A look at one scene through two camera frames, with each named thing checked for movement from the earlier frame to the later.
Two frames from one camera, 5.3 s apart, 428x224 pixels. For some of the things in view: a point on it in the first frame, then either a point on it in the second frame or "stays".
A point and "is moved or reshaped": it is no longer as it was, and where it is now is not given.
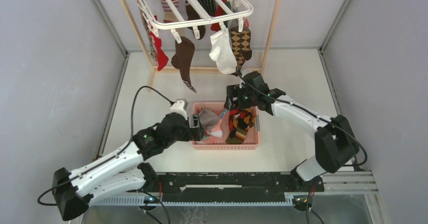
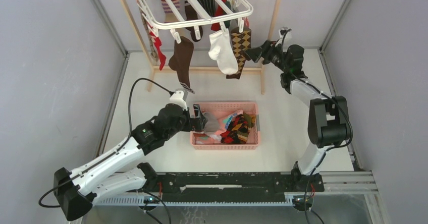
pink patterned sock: (220, 133) is moved or reshaped
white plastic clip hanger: (174, 5) stays
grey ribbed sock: (208, 118) is moved or reshaped
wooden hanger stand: (153, 68) stays
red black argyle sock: (240, 118) -> (237, 124)
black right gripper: (233, 92) -> (270, 48)
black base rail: (234, 187) stays
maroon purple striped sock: (169, 15) stays
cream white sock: (222, 52) stays
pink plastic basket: (237, 128) stays
